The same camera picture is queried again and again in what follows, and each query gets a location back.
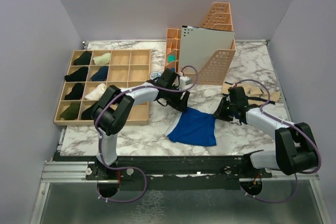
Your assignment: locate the blue boxer underwear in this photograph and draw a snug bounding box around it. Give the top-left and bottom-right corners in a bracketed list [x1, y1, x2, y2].
[164, 108, 216, 147]

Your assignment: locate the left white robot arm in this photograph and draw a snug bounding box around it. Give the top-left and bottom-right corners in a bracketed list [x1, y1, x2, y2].
[91, 69, 194, 179]

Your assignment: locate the grey white folder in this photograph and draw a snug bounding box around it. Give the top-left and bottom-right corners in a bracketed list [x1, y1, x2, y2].
[179, 26, 235, 71]

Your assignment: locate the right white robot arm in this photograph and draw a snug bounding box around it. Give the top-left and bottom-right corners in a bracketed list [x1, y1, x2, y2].
[214, 86, 321, 177]

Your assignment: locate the white rolled sock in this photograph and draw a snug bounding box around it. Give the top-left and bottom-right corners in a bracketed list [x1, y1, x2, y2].
[83, 83, 107, 101]

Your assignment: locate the wooden compartment tray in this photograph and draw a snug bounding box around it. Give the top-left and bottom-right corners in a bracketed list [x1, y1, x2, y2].
[54, 49, 151, 126]

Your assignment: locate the aluminium extrusion rail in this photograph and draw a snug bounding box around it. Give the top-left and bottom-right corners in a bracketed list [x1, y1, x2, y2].
[40, 162, 88, 183]

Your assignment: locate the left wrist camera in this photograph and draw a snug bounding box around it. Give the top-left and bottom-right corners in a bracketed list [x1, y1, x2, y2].
[178, 76, 193, 90]

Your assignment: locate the black rolled sock bottom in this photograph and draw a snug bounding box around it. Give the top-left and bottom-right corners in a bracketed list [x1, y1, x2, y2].
[81, 104, 94, 121]

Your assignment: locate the navy rolled sock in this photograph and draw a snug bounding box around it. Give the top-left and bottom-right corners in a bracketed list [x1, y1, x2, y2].
[90, 66, 109, 81]

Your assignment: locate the blue patterned round tin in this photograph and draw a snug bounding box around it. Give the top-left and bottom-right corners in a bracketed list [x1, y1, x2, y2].
[150, 71, 162, 80]

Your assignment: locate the black rolled sock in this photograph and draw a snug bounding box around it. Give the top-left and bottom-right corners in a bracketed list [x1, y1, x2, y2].
[73, 51, 92, 66]
[64, 67, 89, 82]
[81, 104, 94, 121]
[64, 83, 84, 100]

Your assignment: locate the pale green rolled sock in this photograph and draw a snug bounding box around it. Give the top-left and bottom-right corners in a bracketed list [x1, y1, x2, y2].
[93, 52, 111, 65]

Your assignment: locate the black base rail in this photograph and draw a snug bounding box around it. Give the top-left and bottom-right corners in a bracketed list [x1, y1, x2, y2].
[86, 156, 272, 190]

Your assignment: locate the peach file organizer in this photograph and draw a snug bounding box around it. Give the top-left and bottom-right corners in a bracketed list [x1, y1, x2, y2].
[164, 2, 236, 85]

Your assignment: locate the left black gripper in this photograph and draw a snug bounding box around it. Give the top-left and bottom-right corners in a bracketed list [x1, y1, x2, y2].
[164, 84, 190, 113]

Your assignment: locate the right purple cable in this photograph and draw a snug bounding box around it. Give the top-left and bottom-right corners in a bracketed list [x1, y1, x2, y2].
[230, 79, 323, 204]

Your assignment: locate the black rolled sock top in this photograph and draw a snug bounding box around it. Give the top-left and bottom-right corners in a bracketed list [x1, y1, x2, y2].
[73, 51, 92, 66]

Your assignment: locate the beige underwear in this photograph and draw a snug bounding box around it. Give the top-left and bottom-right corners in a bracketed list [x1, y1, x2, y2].
[238, 83, 280, 105]

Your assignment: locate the dark green rolled sock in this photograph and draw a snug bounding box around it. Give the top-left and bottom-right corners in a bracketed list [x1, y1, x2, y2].
[60, 102, 80, 120]

